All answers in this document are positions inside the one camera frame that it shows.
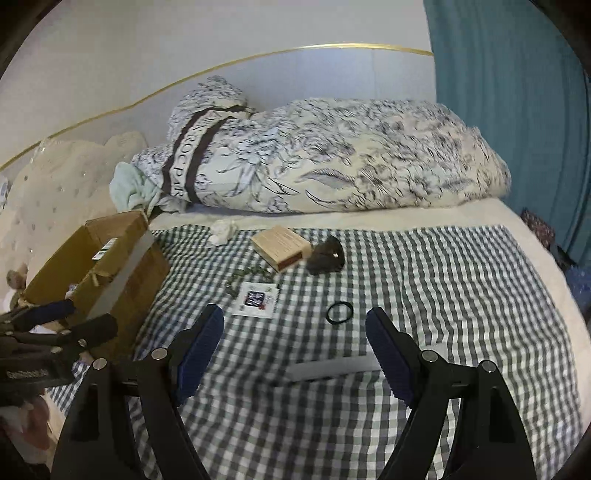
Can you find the tufted cream headboard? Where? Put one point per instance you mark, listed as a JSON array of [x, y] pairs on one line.
[[63, 186]]

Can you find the white foam strip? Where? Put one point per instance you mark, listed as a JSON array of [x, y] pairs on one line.
[[357, 364]]

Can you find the white tissue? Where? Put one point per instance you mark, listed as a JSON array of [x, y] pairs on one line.
[[221, 232]]

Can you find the teal curtain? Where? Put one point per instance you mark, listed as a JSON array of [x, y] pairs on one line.
[[505, 68]]

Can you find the cardboard box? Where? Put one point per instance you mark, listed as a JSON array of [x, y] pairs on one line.
[[123, 283]]

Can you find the green white medicine box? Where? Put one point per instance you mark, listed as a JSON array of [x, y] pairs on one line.
[[103, 250]]

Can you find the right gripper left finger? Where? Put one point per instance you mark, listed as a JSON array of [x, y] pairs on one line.
[[192, 350]]

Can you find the mint green towel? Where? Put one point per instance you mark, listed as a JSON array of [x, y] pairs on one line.
[[130, 190]]

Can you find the small black pouch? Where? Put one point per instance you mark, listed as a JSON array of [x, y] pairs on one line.
[[327, 257]]

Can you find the brown plush slippers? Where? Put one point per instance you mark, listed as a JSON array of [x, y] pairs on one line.
[[16, 280]]

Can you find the white sachet dark label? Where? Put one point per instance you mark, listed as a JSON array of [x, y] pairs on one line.
[[256, 300]]

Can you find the floral duvet roll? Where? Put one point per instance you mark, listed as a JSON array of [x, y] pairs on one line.
[[319, 154]]

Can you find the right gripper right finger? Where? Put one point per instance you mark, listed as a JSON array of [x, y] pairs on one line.
[[400, 358]]

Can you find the brown kraft paper box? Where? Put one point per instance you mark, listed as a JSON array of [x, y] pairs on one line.
[[281, 247]]

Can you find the checkered bed sheet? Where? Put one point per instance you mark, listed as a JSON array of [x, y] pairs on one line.
[[471, 288]]

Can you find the person hand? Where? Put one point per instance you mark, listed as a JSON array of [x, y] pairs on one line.
[[27, 426]]

